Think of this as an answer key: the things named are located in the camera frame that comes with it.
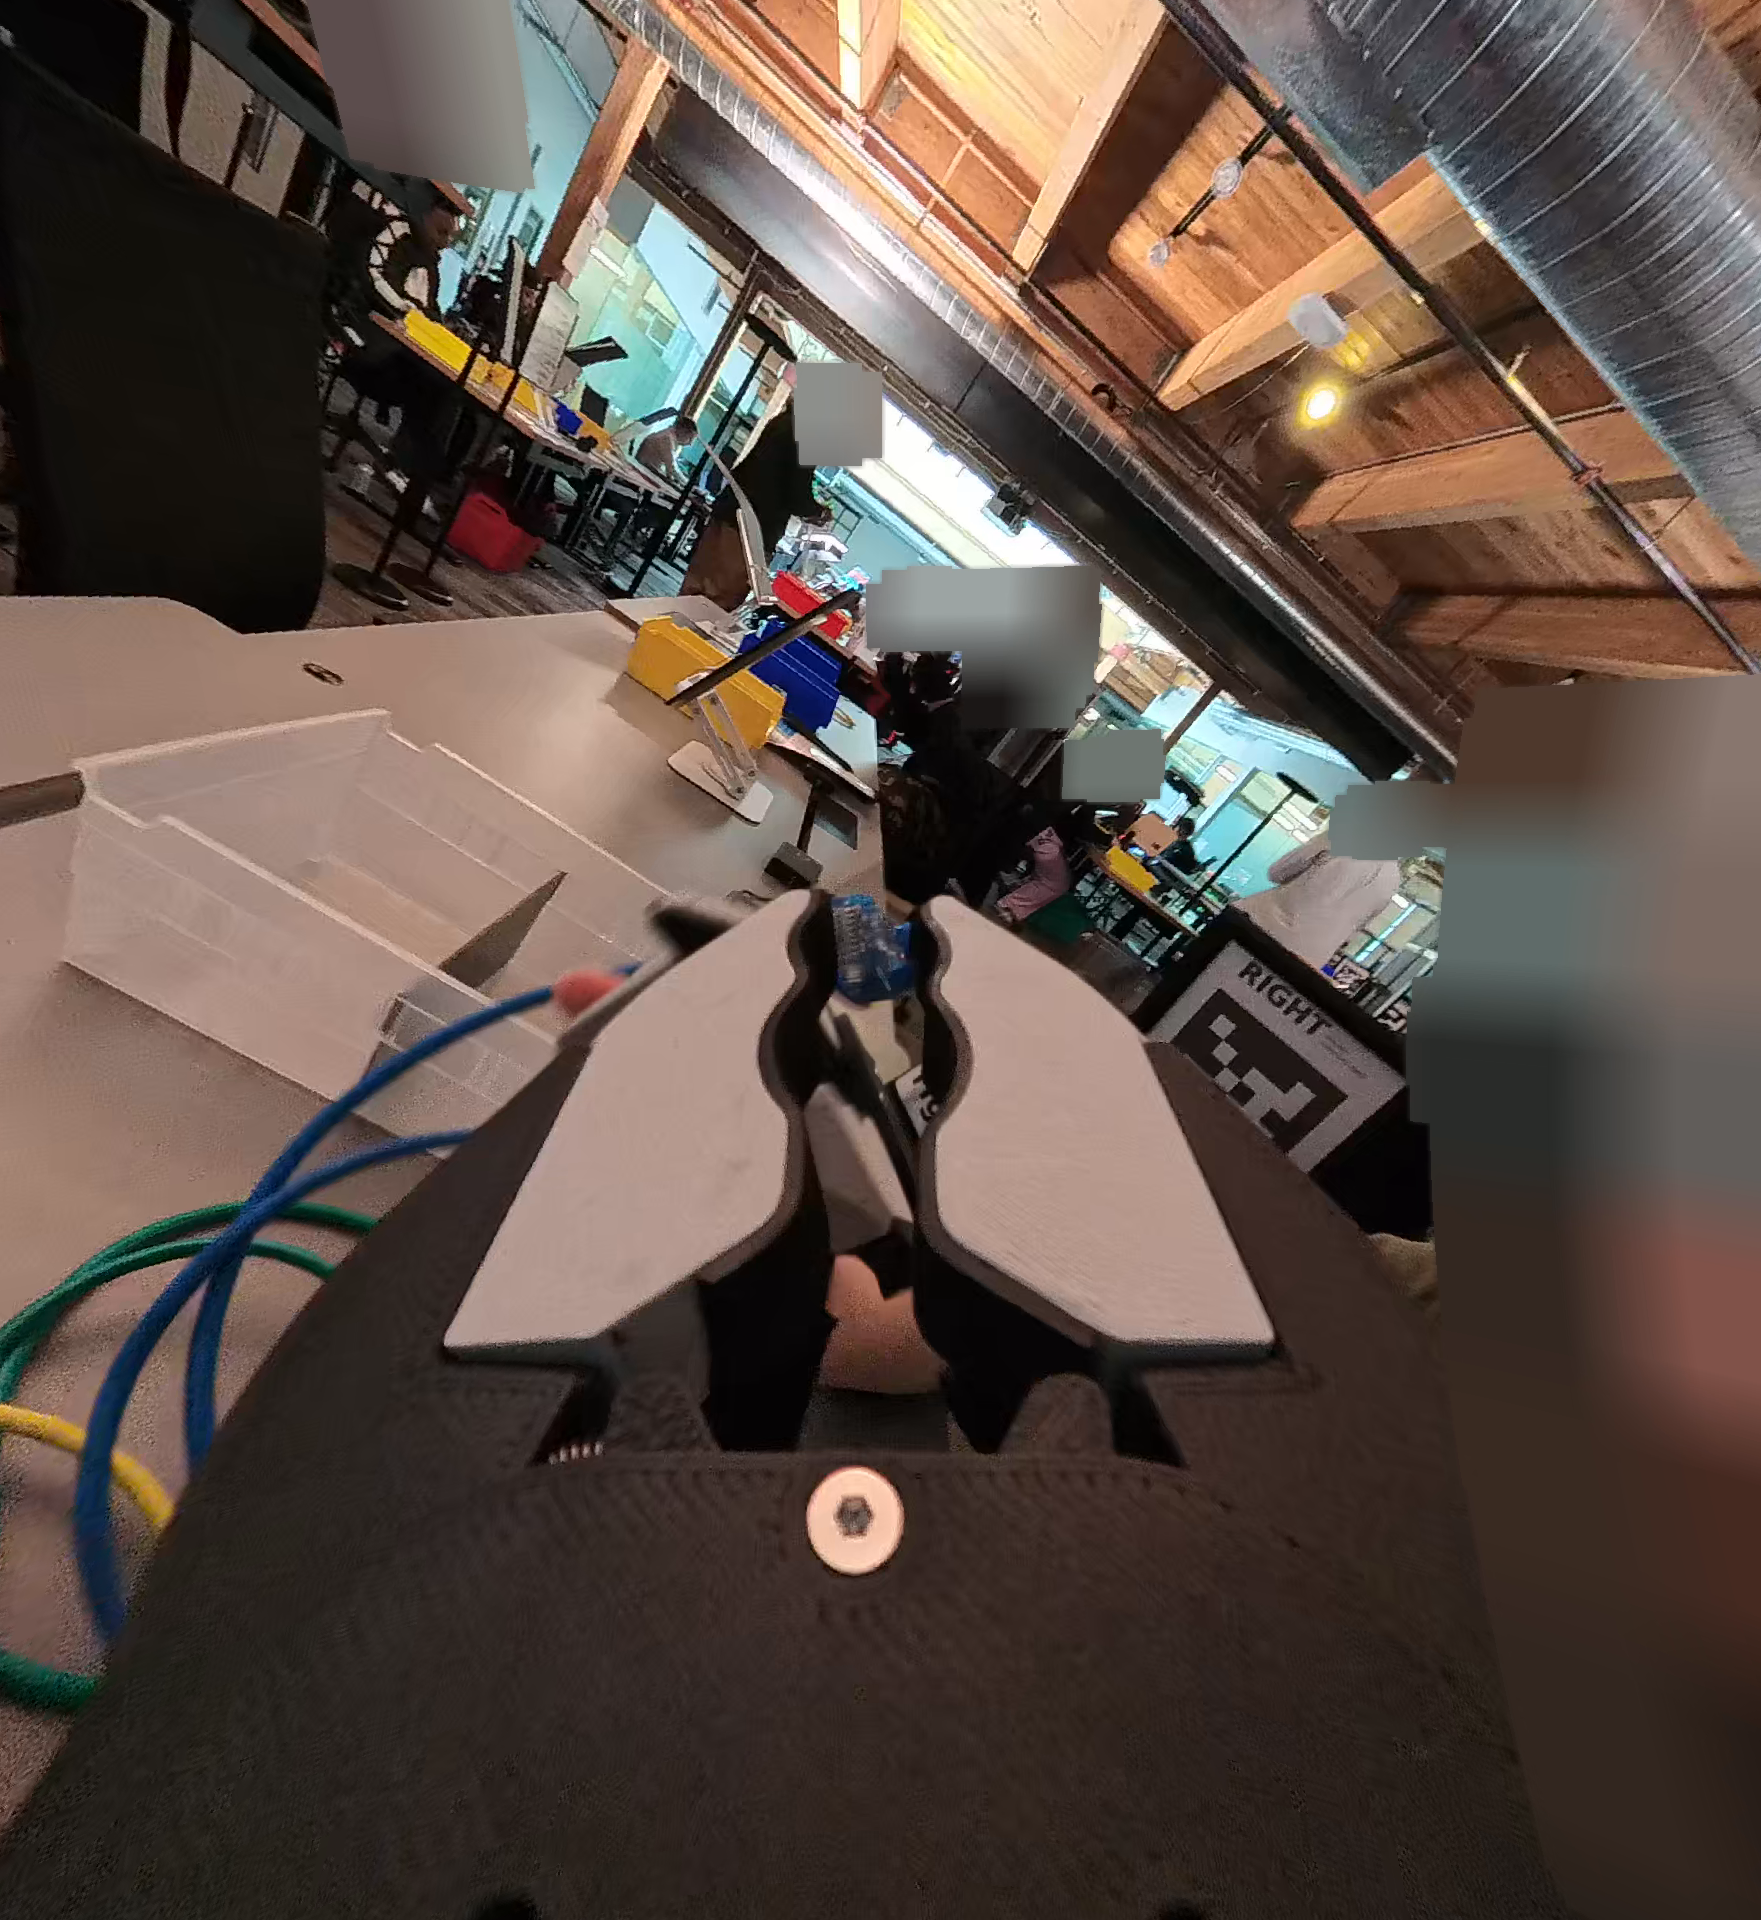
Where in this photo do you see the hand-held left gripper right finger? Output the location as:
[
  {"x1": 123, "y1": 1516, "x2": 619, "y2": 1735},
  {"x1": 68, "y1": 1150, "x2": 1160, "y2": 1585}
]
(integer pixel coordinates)
[{"x1": 914, "y1": 894, "x2": 1280, "y2": 1455}]

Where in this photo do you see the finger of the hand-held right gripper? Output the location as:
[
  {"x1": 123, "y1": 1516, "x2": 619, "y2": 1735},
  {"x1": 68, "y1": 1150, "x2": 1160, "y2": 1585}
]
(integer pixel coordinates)
[{"x1": 806, "y1": 1088, "x2": 914, "y2": 1249}]

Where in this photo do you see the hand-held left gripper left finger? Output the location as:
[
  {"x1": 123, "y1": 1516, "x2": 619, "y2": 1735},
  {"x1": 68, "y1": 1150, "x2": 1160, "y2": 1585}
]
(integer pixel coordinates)
[{"x1": 443, "y1": 888, "x2": 836, "y2": 1455}]

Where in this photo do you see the blue ethernet cable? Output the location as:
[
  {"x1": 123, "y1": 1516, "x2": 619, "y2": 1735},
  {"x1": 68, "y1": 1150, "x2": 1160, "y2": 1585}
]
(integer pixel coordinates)
[{"x1": 74, "y1": 893, "x2": 921, "y2": 1646}]

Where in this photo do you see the clear plastic bin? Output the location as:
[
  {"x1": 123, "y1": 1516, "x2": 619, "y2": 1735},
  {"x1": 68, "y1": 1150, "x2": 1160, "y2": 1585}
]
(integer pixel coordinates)
[{"x1": 64, "y1": 709, "x2": 670, "y2": 1141}]

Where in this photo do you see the yellow ethernet cable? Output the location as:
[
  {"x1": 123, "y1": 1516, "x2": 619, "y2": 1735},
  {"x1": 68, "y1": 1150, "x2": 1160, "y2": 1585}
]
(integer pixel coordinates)
[{"x1": 0, "y1": 1395, "x2": 177, "y2": 1877}]

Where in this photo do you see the green ethernet cable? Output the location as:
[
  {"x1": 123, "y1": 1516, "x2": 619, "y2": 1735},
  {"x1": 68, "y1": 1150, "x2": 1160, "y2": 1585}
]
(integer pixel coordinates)
[{"x1": 0, "y1": 1199, "x2": 379, "y2": 1713}]

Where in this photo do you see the white tablet stand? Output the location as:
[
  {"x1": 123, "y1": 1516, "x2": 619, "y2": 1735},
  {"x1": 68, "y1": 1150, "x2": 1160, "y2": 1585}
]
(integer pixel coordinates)
[{"x1": 666, "y1": 697, "x2": 779, "y2": 823}]

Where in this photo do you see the black framed marker sign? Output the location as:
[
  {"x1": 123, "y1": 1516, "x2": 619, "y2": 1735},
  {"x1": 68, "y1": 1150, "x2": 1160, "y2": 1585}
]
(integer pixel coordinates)
[{"x1": 1141, "y1": 923, "x2": 1410, "y2": 1175}]

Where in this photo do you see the yellow storage bin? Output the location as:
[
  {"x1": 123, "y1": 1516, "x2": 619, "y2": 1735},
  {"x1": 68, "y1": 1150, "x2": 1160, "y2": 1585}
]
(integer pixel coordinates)
[{"x1": 630, "y1": 615, "x2": 789, "y2": 748}]

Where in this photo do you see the black tablet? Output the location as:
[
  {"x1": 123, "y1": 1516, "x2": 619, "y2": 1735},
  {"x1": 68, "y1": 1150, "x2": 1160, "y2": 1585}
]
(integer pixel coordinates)
[{"x1": 670, "y1": 587, "x2": 866, "y2": 707}]

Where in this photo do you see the blue storage bin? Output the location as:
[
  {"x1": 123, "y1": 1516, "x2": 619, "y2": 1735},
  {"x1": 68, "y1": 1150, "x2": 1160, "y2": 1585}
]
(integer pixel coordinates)
[{"x1": 736, "y1": 622, "x2": 853, "y2": 725}]

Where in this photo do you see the black ceiling pipe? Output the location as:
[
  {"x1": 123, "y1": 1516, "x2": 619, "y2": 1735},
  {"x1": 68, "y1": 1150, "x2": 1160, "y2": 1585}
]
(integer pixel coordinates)
[{"x1": 1165, "y1": 0, "x2": 1761, "y2": 670}]

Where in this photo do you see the wide ribbed metal duct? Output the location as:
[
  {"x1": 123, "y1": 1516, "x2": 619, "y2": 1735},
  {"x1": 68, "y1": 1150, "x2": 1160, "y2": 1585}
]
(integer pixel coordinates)
[{"x1": 1226, "y1": 0, "x2": 1761, "y2": 519}]

